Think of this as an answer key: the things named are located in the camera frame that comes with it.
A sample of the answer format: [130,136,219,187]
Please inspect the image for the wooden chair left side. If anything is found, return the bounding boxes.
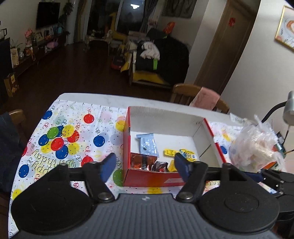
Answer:
[9,109,27,143]

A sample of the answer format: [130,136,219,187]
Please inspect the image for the light blue snack packet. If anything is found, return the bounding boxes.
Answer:
[136,133,159,157]

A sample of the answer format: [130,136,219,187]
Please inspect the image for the yellow giraffe toy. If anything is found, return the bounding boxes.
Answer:
[109,12,127,44]

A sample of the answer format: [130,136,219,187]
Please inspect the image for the framed wall picture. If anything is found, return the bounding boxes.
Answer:
[275,6,294,50]

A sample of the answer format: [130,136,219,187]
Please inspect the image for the red cardboard box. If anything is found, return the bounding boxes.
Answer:
[123,106,226,188]

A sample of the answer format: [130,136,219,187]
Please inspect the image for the silver triangular chocolate packet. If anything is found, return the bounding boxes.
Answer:
[151,161,169,172]

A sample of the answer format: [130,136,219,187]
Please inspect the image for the clear plastic bag of snacks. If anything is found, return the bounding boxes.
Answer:
[229,115,286,173]

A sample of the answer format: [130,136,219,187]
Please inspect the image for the brown foil snack packet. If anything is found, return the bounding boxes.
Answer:
[131,153,157,171]

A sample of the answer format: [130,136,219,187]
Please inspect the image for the small yellow snack packet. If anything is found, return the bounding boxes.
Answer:
[168,160,177,172]

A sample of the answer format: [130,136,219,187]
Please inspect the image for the orange toy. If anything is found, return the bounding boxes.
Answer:
[263,161,279,170]

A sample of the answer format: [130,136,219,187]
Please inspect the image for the balloon birthday tablecloth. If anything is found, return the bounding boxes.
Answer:
[7,98,279,238]

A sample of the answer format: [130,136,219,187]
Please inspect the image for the pink cloth on chair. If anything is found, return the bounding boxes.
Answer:
[189,87,220,110]

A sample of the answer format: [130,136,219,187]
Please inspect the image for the yellow minion candy packet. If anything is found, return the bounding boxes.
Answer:
[164,149,197,162]

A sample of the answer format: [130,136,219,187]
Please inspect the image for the wall television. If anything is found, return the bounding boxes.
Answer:
[36,2,60,29]

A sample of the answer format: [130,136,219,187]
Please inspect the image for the wooden chair far side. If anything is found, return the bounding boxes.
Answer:
[170,84,230,114]

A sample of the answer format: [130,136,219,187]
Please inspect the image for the wooden chair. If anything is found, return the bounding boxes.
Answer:
[170,84,230,114]
[9,109,27,143]

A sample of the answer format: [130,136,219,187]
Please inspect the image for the white garment on sofa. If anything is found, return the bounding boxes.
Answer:
[140,41,160,60]

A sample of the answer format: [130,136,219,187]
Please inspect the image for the blue jeans on chair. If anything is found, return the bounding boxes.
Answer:
[1,112,27,196]

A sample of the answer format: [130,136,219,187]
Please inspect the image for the black sofa with clothes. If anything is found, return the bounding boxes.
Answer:
[129,28,189,87]

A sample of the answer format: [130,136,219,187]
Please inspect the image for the grey desk lamp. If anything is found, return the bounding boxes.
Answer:
[261,90,294,126]

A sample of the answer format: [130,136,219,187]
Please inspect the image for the wooden door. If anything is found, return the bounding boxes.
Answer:
[194,1,256,94]

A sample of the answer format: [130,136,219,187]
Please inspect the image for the dark sideboard cabinet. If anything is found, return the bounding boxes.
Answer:
[0,38,12,100]

